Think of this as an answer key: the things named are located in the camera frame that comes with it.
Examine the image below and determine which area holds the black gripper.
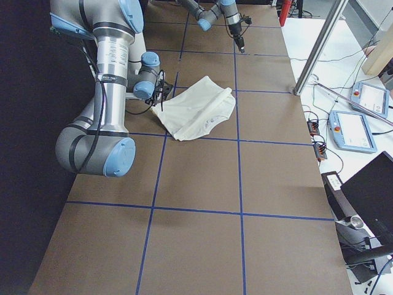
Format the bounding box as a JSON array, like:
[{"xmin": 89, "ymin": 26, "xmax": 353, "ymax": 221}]
[
  {"xmin": 227, "ymin": 22, "xmax": 245, "ymax": 53},
  {"xmin": 145, "ymin": 88, "xmax": 168, "ymax": 106}
]

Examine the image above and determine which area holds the cream long sleeve shirt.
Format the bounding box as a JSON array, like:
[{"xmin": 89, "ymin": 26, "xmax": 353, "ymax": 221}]
[{"xmin": 152, "ymin": 76, "xmax": 236, "ymax": 141}]

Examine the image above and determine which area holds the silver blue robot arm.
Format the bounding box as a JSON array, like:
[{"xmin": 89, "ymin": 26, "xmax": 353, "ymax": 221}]
[
  {"xmin": 175, "ymin": 0, "xmax": 252, "ymax": 53},
  {"xmin": 50, "ymin": 1, "xmax": 168, "ymax": 177}
]

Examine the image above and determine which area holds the red cylinder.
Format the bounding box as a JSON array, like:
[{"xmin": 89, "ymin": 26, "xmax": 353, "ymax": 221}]
[{"xmin": 279, "ymin": 0, "xmax": 292, "ymax": 27}]

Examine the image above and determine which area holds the black orange adapter far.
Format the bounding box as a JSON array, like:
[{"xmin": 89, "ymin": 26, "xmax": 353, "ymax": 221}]
[{"xmin": 306, "ymin": 119, "xmax": 320, "ymax": 136}]

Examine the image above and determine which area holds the black orange adapter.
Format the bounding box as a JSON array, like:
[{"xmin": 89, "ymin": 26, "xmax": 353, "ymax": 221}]
[
  {"xmin": 306, "ymin": 119, "xmax": 320, "ymax": 136},
  {"xmin": 313, "ymin": 141, "xmax": 327, "ymax": 162}
]

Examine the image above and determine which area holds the black orange adapter near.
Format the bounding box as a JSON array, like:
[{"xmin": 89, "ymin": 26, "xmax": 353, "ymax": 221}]
[{"xmin": 313, "ymin": 141, "xmax": 327, "ymax": 162}]

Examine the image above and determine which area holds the near teach pendant tablet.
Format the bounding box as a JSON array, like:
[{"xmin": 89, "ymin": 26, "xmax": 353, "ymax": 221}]
[{"xmin": 329, "ymin": 111, "xmax": 378, "ymax": 154}]

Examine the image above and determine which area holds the teach pendant tablet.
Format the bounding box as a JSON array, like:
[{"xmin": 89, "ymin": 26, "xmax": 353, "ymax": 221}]
[
  {"xmin": 329, "ymin": 111, "xmax": 378, "ymax": 154},
  {"xmin": 351, "ymin": 82, "xmax": 390, "ymax": 119}
]

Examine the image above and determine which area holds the wooden board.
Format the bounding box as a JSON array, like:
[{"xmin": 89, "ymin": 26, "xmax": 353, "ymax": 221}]
[{"xmin": 362, "ymin": 25, "xmax": 393, "ymax": 76}]

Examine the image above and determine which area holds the reacher grabber stick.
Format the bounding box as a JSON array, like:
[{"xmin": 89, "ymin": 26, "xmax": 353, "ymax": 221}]
[{"xmin": 314, "ymin": 82, "xmax": 393, "ymax": 127}]

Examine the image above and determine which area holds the far teach pendant tablet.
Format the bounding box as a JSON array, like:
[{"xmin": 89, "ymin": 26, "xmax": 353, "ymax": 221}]
[{"xmin": 351, "ymin": 82, "xmax": 390, "ymax": 119}]

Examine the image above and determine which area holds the black box with label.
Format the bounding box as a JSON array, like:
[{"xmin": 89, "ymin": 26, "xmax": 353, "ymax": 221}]
[{"xmin": 321, "ymin": 171, "xmax": 357, "ymax": 220}]

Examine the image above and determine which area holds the black laptop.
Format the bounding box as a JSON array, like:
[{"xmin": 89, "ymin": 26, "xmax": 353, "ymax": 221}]
[{"xmin": 341, "ymin": 151, "xmax": 392, "ymax": 245}]

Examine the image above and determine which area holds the silver metal cup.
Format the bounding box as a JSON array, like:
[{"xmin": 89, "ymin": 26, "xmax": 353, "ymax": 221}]
[{"xmin": 343, "ymin": 216, "xmax": 364, "ymax": 230}]

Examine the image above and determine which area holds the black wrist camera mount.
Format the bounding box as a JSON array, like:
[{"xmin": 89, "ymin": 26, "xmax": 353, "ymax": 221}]
[{"xmin": 158, "ymin": 80, "xmax": 174, "ymax": 101}]

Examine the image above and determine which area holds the aluminium frame post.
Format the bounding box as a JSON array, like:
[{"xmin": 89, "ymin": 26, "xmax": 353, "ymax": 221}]
[{"xmin": 293, "ymin": 0, "xmax": 349, "ymax": 96}]

